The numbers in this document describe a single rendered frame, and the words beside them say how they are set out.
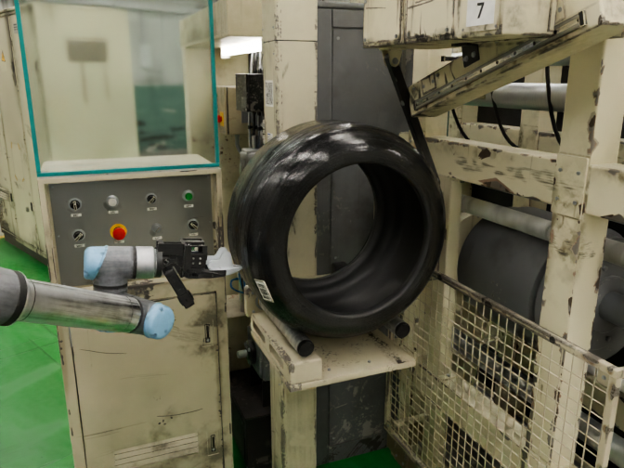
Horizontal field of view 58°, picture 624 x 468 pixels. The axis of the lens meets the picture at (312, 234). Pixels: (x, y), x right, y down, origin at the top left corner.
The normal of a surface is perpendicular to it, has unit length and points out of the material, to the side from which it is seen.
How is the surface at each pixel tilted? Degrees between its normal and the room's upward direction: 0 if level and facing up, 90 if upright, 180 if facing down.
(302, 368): 90
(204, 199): 90
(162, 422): 89
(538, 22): 90
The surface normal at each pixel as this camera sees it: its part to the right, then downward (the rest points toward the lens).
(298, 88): 0.37, 0.25
